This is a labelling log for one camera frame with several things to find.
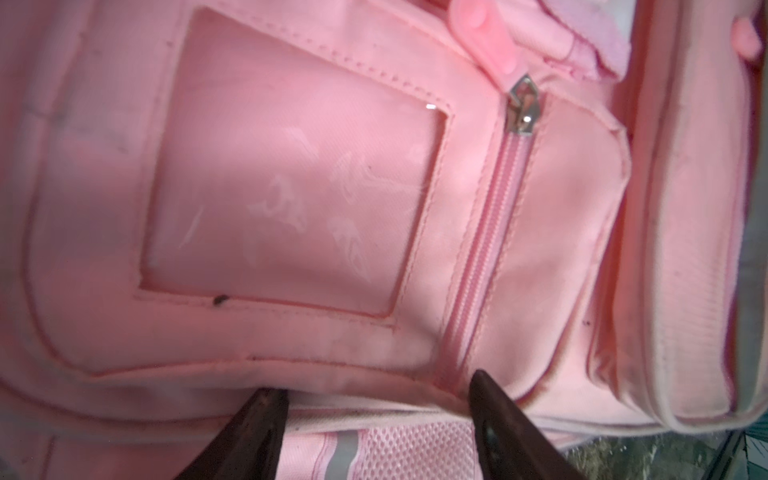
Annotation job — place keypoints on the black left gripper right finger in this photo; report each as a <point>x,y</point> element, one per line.
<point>508,444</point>

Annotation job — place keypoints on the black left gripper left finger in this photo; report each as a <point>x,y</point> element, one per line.
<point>249,446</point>

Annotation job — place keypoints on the pink student backpack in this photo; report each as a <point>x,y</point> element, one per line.
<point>364,202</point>

